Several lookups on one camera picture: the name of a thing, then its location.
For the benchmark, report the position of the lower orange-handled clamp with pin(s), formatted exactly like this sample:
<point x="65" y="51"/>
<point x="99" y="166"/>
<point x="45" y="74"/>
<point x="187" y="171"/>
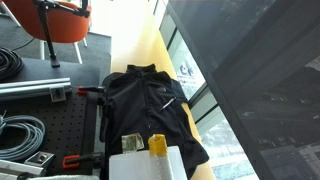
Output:
<point x="74" y="161"/>

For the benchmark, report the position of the orange chair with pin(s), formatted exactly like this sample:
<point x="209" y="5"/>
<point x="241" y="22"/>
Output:
<point x="26" y="14"/>

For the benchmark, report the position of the black perforated breadboard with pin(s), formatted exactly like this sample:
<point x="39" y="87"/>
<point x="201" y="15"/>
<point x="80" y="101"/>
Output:
<point x="70" y="127"/>

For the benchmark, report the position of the white block with yellow tape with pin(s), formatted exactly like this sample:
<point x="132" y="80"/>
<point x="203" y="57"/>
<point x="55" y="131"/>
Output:
<point x="159" y="162"/>

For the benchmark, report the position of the silver pocket zipper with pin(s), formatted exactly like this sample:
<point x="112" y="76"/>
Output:
<point x="168" y="103"/>

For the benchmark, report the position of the black zip-up jersey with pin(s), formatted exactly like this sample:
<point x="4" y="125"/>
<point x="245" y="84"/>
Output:
<point x="132" y="104"/>

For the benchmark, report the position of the folded dollar bill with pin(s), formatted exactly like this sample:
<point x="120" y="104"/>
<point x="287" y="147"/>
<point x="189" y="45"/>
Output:
<point x="132" y="143"/>

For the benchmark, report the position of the black camera tripod stand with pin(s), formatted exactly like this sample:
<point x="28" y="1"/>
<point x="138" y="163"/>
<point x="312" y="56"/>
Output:
<point x="62" y="22"/>

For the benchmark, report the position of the aluminium extrusion rail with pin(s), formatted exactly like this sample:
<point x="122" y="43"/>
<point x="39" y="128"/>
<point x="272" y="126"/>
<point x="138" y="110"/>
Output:
<point x="55" y="88"/>

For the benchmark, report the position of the silver corner bracket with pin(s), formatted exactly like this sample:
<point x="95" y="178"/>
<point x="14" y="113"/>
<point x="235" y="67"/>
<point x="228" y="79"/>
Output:
<point x="40" y="159"/>

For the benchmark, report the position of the orange-handled clamp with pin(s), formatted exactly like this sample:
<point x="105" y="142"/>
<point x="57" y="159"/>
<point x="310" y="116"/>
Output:
<point x="74" y="161"/>
<point x="83" y="90"/>

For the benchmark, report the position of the upper orange-handled clamp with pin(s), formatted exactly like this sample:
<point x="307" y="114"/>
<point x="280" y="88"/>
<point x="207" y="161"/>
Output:
<point x="83" y="90"/>

